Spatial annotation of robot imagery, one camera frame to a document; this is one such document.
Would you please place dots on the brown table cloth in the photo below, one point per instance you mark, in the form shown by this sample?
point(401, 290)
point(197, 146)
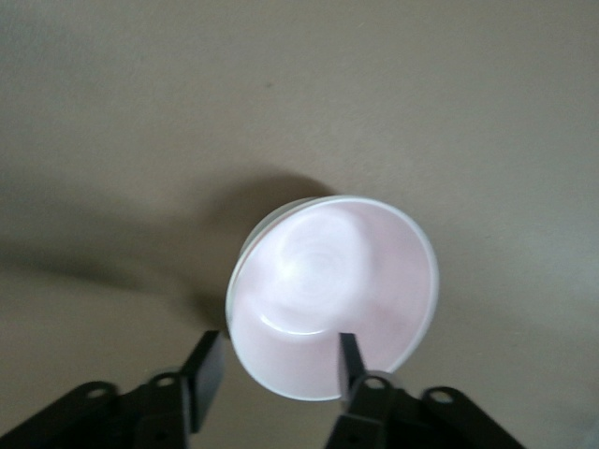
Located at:
point(140, 117)

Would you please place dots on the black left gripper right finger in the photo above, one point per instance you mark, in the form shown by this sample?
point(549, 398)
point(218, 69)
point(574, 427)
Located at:
point(369, 407)

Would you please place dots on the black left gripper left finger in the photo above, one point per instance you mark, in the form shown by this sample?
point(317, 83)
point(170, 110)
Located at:
point(196, 388)

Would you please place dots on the white plastic bowl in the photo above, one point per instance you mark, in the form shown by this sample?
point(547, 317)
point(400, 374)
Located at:
point(246, 245)

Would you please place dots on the pink plastic bowl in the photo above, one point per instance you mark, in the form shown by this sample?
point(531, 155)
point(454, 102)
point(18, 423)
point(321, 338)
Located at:
point(337, 280)

